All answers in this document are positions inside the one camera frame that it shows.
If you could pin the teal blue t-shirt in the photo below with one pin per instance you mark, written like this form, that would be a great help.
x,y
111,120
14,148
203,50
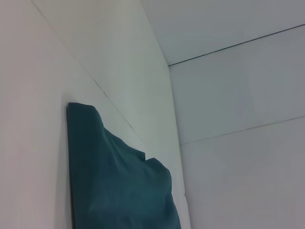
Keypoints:
x,y
119,181

